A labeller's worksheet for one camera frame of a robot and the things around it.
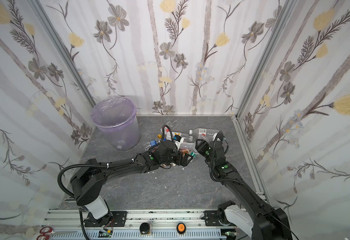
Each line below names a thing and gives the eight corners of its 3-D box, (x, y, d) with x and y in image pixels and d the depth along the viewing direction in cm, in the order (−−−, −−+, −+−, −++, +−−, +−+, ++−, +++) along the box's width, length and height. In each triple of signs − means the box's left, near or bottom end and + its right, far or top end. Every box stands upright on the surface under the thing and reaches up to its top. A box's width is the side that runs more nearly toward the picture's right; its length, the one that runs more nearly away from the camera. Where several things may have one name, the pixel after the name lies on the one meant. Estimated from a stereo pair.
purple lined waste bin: (102, 153, 101) (82, 126, 79) (113, 125, 117) (98, 96, 95) (139, 153, 101) (129, 127, 79) (144, 125, 117) (137, 97, 95)
